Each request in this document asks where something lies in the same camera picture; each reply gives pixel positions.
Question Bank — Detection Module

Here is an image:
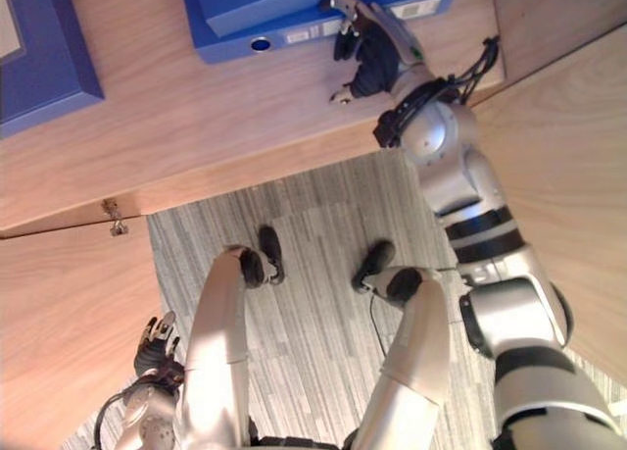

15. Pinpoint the dark robot foot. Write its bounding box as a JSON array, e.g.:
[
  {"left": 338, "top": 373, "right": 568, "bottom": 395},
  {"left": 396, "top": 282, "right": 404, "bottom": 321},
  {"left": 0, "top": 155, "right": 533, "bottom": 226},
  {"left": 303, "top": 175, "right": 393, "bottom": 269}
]
[
  {"left": 257, "top": 225, "right": 286, "bottom": 286},
  {"left": 351, "top": 239, "right": 397, "bottom": 294}
]

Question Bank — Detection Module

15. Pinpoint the right dark robot foot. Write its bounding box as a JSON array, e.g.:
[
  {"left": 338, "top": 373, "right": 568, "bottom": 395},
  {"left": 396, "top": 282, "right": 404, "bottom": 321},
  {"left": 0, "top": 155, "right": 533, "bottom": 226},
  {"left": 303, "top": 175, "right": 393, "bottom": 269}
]
[{"left": 351, "top": 239, "right": 397, "bottom": 294}]

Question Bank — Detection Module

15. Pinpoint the metal door hinge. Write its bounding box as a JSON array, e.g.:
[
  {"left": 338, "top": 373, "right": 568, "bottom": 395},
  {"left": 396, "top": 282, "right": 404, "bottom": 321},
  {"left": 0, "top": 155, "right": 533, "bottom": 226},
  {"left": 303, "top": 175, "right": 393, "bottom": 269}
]
[{"left": 100, "top": 198, "right": 130, "bottom": 237}]

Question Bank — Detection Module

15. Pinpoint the wooden cabinet door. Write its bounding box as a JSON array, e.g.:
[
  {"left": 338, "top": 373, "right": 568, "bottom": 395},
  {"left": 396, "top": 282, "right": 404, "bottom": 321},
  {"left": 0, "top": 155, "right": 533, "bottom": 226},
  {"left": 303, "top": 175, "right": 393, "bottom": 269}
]
[
  {"left": 0, "top": 216, "right": 164, "bottom": 450},
  {"left": 470, "top": 24, "right": 627, "bottom": 387}
]

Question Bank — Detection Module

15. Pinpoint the right silver robot leg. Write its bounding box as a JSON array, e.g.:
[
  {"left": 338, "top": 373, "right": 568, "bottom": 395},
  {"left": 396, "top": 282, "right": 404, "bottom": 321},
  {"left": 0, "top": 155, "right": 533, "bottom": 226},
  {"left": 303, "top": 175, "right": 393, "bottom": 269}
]
[{"left": 350, "top": 266, "right": 452, "bottom": 450}]

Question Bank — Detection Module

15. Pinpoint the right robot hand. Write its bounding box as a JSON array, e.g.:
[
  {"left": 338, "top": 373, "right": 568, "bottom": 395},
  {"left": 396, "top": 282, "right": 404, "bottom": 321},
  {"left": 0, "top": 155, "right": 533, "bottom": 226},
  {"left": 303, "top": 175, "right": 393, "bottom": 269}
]
[{"left": 320, "top": 0, "right": 425, "bottom": 106}]

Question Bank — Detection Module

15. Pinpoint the blue lever arch folder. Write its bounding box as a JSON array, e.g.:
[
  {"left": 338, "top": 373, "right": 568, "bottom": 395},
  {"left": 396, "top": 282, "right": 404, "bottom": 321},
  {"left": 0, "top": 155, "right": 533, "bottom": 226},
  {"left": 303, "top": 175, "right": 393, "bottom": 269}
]
[{"left": 179, "top": 0, "right": 358, "bottom": 66}]

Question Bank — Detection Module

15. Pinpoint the left dark robot foot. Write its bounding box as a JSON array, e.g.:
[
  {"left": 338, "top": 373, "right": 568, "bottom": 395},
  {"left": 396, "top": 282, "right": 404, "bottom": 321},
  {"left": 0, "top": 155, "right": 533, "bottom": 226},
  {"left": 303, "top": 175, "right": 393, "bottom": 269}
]
[{"left": 257, "top": 225, "right": 286, "bottom": 286}]

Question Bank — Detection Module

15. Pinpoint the black floor cable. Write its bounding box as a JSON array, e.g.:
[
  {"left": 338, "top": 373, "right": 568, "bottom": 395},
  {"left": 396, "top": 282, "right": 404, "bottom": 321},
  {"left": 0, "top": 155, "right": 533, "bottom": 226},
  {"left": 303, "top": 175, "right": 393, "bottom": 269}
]
[{"left": 368, "top": 292, "right": 390, "bottom": 365}]

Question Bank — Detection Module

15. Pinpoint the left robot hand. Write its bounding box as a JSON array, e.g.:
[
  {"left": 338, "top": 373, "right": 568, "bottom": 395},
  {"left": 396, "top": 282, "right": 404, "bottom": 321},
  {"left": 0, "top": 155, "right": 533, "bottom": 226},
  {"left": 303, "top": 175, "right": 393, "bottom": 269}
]
[{"left": 134, "top": 310, "right": 185, "bottom": 383}]

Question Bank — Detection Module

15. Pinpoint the silver robot leg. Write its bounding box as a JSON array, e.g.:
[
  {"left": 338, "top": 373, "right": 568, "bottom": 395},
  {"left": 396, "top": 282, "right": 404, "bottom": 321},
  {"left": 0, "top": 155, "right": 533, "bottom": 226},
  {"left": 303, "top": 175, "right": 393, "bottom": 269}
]
[
  {"left": 350, "top": 266, "right": 452, "bottom": 450},
  {"left": 178, "top": 244, "right": 278, "bottom": 450}
]

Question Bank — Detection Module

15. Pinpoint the wooden cabinet shelf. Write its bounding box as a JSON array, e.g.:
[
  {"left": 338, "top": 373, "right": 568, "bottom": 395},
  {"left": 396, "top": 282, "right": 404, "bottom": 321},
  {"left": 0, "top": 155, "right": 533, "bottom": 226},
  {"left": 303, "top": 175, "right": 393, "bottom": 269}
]
[{"left": 0, "top": 0, "right": 506, "bottom": 239}]

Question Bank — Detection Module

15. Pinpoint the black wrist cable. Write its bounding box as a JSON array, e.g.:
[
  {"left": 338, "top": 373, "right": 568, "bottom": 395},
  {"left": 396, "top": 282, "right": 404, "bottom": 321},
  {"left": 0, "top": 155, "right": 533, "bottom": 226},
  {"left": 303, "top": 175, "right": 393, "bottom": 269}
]
[
  {"left": 438, "top": 35, "right": 501, "bottom": 103},
  {"left": 90, "top": 376, "right": 148, "bottom": 450}
]

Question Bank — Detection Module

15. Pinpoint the left silver robot leg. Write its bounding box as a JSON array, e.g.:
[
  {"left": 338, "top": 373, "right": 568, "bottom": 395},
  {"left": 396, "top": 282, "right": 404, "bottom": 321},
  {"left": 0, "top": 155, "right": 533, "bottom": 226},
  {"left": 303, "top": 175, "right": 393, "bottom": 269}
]
[{"left": 178, "top": 244, "right": 278, "bottom": 450}]

